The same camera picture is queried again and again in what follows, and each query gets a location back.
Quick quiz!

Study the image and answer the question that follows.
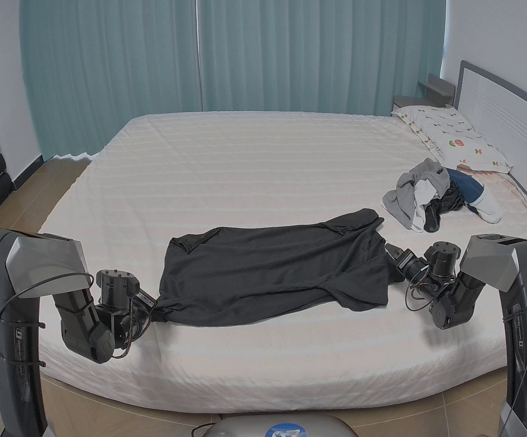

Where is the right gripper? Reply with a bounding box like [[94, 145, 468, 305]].
[[400, 252, 428, 282]]

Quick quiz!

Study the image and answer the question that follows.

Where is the pile of clothes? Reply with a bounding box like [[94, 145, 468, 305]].
[[382, 158, 504, 233]]

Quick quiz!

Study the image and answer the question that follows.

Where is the bed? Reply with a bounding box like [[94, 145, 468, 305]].
[[31, 59, 527, 415]]

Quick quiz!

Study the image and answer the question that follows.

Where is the black T-shirt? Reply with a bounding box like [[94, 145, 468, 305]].
[[147, 208, 407, 327]]

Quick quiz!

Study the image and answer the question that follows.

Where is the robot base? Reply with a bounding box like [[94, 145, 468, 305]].
[[202, 417, 353, 437]]

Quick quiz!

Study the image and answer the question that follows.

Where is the grey bedside table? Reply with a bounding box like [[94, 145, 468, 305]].
[[392, 73, 456, 110]]

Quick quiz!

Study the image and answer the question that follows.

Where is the blue-green curtain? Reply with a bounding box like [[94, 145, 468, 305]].
[[197, 0, 448, 117], [20, 0, 202, 160]]

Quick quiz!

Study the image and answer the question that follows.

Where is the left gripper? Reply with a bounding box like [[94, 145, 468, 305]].
[[129, 305, 157, 338]]

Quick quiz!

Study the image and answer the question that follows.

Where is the black cable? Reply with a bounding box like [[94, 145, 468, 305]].
[[191, 421, 221, 437]]

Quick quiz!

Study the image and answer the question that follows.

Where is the white printed pillow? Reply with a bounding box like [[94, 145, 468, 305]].
[[391, 105, 514, 174]]

